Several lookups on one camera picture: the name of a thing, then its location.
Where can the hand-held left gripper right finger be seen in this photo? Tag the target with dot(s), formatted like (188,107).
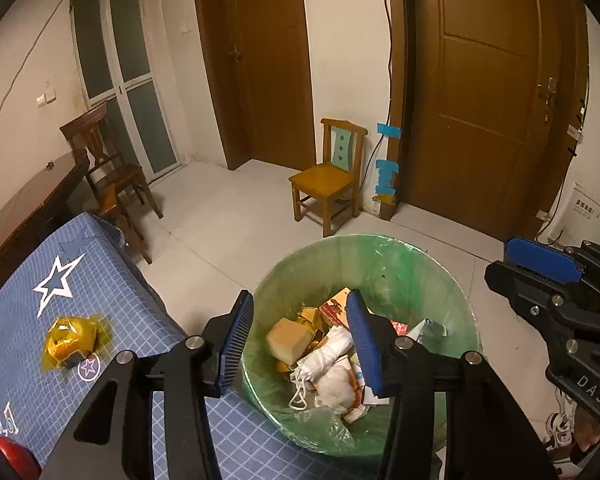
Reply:
(364,345)

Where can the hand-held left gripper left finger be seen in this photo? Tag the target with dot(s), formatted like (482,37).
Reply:
(236,345)

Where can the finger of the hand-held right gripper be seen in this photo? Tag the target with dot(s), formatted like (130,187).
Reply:
(525,285)
(540,256)

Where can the red white cigarette box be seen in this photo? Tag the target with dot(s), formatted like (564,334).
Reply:
(399,327)

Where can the white face mask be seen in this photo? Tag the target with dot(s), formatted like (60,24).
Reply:
(325,355)

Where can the orange yellow carton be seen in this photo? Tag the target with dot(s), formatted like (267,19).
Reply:
(332,310)

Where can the white tissue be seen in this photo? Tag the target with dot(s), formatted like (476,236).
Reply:
(335,385)

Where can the orange white snack packet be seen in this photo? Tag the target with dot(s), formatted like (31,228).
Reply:
(357,395)

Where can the gold foil wrapper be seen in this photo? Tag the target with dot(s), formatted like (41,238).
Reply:
(309,316)

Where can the white grey foil packet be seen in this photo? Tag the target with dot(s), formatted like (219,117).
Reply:
(427,330)

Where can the green-lined trash bin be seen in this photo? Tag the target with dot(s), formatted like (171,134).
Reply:
(420,280)

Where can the person's right hand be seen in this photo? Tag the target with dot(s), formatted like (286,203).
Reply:
(587,440)

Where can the white black sneaker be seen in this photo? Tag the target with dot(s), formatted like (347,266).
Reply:
(557,420)

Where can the blue star-print tablecloth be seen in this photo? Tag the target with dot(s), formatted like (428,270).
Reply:
(130,310)

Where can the yellow wrapped mooncake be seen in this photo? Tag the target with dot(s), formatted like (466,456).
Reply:
(72,342)

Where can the small yellow wooden chair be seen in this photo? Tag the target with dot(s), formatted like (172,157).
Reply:
(330,175)

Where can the blue tape strip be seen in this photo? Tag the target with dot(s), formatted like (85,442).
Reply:
(389,131)
(386,172)

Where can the brown wooden door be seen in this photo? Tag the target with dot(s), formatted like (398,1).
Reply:
(270,60)
(490,85)

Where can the dark wooden chair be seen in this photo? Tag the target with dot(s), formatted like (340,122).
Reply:
(110,170)

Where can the red apple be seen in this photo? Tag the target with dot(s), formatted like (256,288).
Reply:
(15,457)

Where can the dark wooden dining table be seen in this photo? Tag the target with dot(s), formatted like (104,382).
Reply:
(25,210)

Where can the white glass double door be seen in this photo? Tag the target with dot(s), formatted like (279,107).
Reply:
(120,75)

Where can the white wall box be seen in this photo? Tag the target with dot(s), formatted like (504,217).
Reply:
(587,207)

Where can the white light switch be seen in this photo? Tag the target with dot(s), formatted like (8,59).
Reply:
(46,96)

